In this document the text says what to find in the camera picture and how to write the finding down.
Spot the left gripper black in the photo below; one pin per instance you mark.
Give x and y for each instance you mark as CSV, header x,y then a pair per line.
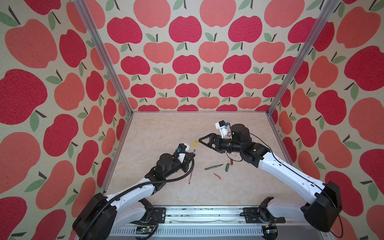
x,y
187,157

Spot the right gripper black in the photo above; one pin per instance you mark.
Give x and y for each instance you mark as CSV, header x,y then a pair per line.
x,y
216,142

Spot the white pen yellow end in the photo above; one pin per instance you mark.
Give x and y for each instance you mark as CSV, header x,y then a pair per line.
x,y
193,162

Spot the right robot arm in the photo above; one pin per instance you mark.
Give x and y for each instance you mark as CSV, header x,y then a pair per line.
x,y
321,202

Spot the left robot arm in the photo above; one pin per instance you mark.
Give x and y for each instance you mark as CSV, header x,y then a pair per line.
x,y
104,214

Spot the green pen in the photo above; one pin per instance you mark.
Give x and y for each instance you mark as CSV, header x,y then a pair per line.
x,y
213,167

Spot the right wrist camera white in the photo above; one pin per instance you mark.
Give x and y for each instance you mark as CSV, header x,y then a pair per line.
x,y
223,127

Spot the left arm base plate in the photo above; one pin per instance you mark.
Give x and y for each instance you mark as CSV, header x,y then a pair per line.
x,y
152,216

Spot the aluminium front rail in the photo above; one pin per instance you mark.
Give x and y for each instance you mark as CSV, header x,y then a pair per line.
x,y
215,223

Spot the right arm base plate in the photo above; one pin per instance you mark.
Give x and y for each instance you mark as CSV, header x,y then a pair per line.
x,y
260,214

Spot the right aluminium frame post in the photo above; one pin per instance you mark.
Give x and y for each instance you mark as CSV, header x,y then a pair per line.
x,y
319,24

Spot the aluminium frame post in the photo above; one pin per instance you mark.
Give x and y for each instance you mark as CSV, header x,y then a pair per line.
x,y
90,24
319,24

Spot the left aluminium frame post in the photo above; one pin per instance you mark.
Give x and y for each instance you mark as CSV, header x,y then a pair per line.
x,y
90,24

